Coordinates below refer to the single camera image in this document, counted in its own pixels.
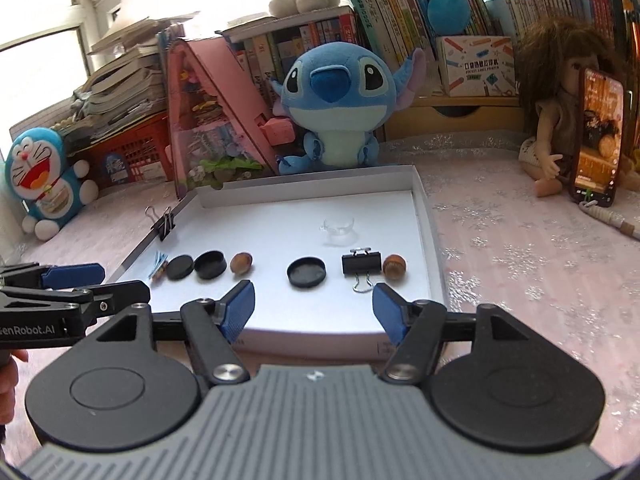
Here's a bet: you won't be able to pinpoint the blue robot cat plush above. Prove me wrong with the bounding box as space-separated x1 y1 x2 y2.
5 127 100 241

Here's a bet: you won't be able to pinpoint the window frame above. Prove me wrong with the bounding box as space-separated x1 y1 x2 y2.
0 0 166 126

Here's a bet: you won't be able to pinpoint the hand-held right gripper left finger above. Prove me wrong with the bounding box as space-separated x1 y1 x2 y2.
95 280 256 386

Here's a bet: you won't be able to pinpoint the small clear plastic cup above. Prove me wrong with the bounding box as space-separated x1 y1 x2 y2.
320 216 357 246

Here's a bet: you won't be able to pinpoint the row of books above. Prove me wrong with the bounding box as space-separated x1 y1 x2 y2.
220 0 640 91

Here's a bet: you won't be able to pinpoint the white charging cable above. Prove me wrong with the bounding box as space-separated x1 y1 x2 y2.
579 200 640 241

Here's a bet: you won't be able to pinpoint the wooden drawer unit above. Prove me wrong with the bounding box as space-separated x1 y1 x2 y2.
385 95 528 142

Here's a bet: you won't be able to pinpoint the blue alien plush toy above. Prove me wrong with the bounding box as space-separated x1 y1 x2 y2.
270 42 428 176

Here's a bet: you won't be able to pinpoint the white printed carton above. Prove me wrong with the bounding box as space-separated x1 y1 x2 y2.
435 35 517 97

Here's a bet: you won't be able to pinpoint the black binder clip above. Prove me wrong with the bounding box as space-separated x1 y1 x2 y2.
341 247 383 293
145 206 176 242

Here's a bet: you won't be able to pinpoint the pink block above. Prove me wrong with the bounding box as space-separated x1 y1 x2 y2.
262 116 296 148

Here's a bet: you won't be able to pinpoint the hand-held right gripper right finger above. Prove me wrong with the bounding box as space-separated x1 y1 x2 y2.
372 282 538 386

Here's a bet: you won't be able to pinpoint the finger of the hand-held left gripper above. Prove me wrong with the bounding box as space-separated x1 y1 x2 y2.
0 281 151 320
0 262 106 289

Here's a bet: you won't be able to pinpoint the deep black round cap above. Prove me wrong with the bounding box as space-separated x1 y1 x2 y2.
194 251 227 281

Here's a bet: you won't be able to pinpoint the brown-haired doll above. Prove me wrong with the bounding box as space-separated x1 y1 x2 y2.
515 17 626 198

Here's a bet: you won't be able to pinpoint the stack of papers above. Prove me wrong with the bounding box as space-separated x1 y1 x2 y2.
60 10 173 151

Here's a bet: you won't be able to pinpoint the smartphone with lit screen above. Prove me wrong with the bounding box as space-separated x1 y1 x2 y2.
568 66 626 209

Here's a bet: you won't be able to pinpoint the red plastic basket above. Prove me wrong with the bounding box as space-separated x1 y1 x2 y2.
87 112 173 191

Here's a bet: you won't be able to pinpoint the pink house-shaped box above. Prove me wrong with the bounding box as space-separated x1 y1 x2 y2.
165 37 281 200

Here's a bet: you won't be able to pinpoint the wide black round lid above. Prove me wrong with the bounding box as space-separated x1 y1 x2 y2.
286 256 327 289

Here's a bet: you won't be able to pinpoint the white cardboard box lid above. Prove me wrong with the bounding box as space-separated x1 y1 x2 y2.
102 164 448 356

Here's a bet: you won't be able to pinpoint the person's left hand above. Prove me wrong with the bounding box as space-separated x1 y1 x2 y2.
0 349 30 443

